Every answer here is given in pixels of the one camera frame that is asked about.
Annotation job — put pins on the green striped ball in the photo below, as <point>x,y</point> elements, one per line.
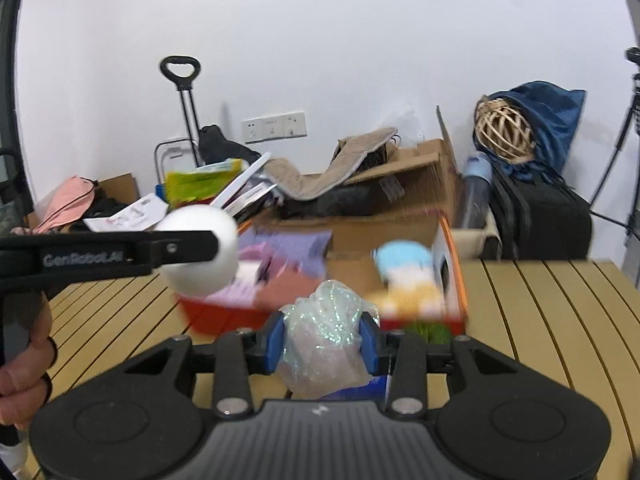
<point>425,332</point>

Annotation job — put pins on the dark blue fabric bag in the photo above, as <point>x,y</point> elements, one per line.
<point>555,120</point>

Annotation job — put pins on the pink sponge block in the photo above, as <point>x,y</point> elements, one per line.
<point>280,290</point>

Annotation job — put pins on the black tripod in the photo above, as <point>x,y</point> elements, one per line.
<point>637,110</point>

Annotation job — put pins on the dark grey cloth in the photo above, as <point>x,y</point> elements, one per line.
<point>340,202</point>

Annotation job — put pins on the red cardboard box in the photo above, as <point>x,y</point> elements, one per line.
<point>220,317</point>

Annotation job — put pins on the small blue packet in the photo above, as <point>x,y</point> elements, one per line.
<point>370,387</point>

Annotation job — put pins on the yellow-green plastic bag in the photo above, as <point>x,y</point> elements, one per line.
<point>200,180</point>

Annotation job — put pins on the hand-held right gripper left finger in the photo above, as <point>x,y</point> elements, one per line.
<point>276,345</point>

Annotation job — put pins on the cardboard box with open flaps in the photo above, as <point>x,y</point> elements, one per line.
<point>400,185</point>

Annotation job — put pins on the grey water bottle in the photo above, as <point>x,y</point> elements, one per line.
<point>475,195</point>

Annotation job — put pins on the small brown cardboard box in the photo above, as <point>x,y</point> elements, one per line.
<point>120,187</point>

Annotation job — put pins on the white printed paper sheets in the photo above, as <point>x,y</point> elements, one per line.
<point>135,212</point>

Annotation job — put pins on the black pouch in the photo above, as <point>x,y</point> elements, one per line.
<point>220,145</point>

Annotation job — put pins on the woven rattan ball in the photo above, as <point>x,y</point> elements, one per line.
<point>502,132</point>

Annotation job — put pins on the white foam ball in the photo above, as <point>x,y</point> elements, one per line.
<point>200,280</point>

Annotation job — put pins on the iridescent mesh bath sponge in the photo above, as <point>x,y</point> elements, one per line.
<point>320,345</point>

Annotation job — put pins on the person's left hand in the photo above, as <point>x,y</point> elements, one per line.
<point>25,390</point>

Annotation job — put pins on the purple towel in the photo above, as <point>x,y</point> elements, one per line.
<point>295,250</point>

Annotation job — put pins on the black clothing pile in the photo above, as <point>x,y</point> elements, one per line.
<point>107,208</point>

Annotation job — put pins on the yellow plush toy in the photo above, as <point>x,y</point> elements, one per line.
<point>405,297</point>

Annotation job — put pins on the metal folding stool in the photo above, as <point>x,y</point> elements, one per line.
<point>161,191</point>

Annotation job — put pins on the black luggage bag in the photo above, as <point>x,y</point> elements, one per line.
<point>540,220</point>

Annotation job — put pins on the dark framed glass door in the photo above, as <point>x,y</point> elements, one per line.
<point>10,110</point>

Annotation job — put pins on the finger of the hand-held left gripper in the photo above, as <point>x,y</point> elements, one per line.
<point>190,247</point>

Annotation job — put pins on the cream cloth bag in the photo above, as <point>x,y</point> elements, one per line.
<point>475,245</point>

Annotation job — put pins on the white wall socket strip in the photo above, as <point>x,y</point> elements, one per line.
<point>272,126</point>

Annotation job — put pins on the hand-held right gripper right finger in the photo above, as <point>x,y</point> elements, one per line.
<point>369,345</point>

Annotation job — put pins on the stack of white booklets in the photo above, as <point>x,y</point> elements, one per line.
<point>250,190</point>

